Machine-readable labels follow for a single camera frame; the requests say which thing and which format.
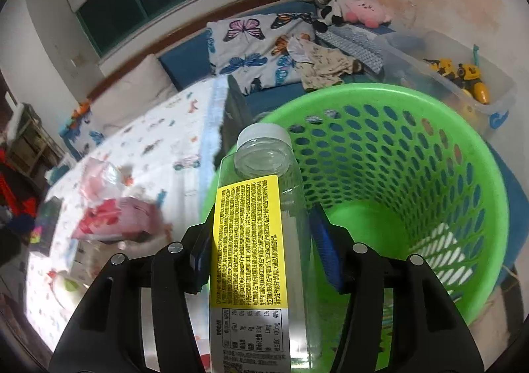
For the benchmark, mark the green plastic basket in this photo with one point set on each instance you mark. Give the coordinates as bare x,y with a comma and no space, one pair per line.
372,232

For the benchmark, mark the small butterfly print pillow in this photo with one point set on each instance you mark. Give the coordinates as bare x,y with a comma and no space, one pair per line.
82,137

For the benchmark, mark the pink plush toy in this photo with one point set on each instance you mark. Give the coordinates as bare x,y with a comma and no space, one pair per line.
368,9

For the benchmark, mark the metal storage shelf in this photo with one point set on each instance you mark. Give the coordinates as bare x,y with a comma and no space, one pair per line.
29,141

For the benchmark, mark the yellow toy robot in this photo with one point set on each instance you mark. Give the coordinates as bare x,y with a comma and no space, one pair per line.
442,67
471,82

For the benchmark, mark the brown wooden headboard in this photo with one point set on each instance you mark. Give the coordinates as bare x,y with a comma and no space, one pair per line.
101,86

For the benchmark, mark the large butterfly print pillow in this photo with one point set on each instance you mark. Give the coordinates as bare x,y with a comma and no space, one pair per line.
248,51

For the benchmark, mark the beige pillow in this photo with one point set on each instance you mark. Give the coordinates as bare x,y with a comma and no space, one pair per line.
132,92

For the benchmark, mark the orange toy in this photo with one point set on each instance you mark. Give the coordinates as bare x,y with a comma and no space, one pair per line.
80,109

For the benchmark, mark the red jacket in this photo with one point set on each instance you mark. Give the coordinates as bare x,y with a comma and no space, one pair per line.
12,191

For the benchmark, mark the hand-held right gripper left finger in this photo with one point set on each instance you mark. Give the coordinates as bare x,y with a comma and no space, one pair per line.
200,253

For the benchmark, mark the clear pinkish plastic bag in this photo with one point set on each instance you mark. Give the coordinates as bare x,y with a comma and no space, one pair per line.
99,179

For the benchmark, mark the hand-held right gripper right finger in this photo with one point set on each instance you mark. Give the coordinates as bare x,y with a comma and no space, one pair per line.
328,249

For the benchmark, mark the clear plastic storage box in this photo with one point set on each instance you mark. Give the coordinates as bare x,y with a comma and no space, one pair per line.
496,108

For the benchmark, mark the grey patterned cloth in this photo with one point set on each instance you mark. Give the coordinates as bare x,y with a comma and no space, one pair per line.
355,42

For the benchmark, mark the pink snack packet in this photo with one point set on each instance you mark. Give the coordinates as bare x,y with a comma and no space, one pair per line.
120,218

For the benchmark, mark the clear bottle with yellow label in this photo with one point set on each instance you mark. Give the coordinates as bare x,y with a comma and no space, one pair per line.
248,232

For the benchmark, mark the beige patterned clothing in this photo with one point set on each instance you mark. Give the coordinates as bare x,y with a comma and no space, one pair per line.
322,63

